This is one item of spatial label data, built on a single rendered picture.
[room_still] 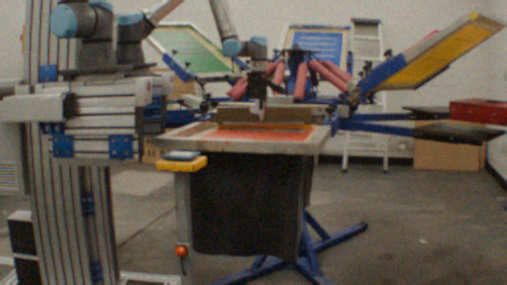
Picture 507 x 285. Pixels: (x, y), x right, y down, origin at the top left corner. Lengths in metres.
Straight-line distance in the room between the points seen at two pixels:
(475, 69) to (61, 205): 5.47
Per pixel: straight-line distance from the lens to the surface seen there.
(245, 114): 2.40
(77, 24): 1.73
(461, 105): 2.51
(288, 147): 1.87
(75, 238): 2.17
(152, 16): 2.43
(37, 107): 1.77
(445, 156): 6.55
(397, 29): 6.56
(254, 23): 6.73
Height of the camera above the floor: 1.28
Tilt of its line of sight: 9 degrees down
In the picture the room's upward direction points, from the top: straight up
